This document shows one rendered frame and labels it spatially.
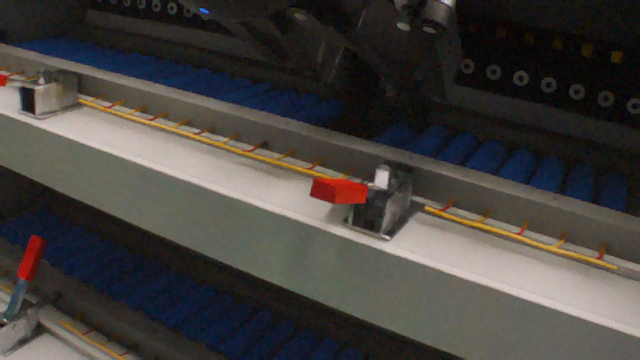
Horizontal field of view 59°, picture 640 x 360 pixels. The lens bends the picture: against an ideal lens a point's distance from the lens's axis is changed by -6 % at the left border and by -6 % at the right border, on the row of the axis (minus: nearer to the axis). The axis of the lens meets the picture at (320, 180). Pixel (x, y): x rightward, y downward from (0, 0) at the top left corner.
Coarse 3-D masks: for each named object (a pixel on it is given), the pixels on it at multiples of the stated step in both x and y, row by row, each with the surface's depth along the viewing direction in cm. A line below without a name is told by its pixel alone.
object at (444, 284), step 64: (64, 0) 61; (0, 128) 42; (64, 128) 40; (128, 128) 41; (384, 128) 46; (576, 128) 41; (64, 192) 40; (128, 192) 37; (192, 192) 34; (256, 192) 33; (256, 256) 33; (320, 256) 31; (384, 256) 29; (448, 256) 29; (512, 256) 30; (384, 320) 30; (448, 320) 29; (512, 320) 27; (576, 320) 25
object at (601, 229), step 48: (0, 48) 49; (96, 96) 44; (144, 96) 41; (192, 96) 41; (288, 144) 37; (336, 144) 35; (432, 192) 33; (480, 192) 32; (528, 192) 31; (528, 240) 29; (576, 240) 30; (624, 240) 29
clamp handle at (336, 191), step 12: (384, 168) 30; (324, 180) 25; (336, 180) 26; (348, 180) 27; (384, 180) 30; (312, 192) 25; (324, 192) 24; (336, 192) 24; (348, 192) 25; (360, 192) 26; (372, 192) 28; (384, 192) 30
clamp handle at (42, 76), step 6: (42, 72) 41; (0, 78) 38; (6, 78) 38; (12, 78) 39; (42, 78) 41; (0, 84) 38; (12, 84) 39; (18, 84) 39; (24, 84) 40; (30, 84) 40; (36, 84) 40; (42, 84) 41
